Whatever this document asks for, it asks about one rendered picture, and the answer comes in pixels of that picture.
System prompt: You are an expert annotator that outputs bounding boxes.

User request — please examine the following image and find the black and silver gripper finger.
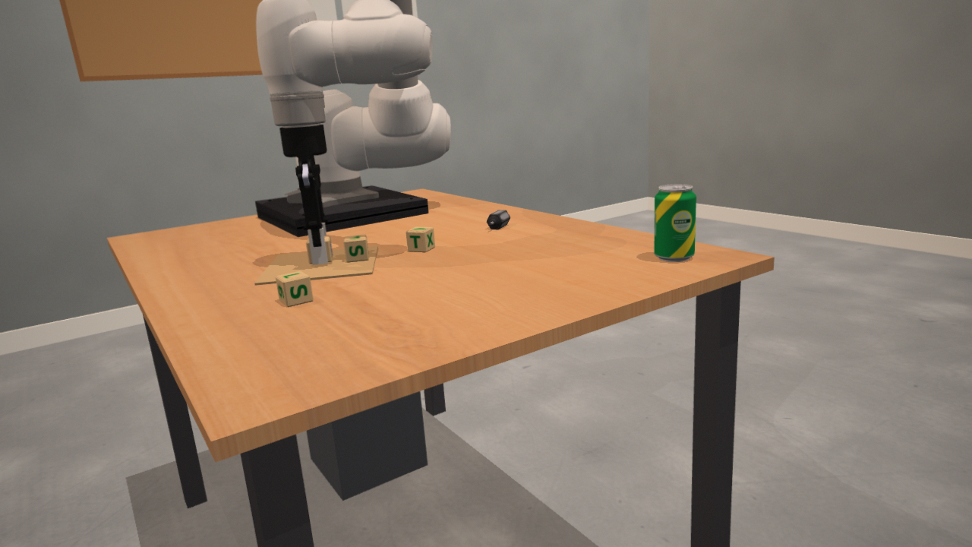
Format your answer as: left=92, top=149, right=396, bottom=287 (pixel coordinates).
left=295, top=164, right=328, bottom=265
left=315, top=164, right=328, bottom=236

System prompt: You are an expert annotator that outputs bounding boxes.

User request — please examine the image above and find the green and yellow drink can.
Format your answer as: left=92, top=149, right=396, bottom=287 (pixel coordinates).
left=654, top=185, right=696, bottom=262

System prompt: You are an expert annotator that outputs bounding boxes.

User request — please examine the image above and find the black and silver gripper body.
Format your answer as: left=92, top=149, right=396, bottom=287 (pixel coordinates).
left=279, top=125, right=327, bottom=185

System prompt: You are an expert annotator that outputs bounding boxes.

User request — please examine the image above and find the tan flat mat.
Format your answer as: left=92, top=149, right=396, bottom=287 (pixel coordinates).
left=254, top=246, right=378, bottom=286

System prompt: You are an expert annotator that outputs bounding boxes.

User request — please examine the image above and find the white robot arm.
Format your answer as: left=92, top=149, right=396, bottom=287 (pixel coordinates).
left=256, top=0, right=451, bottom=207

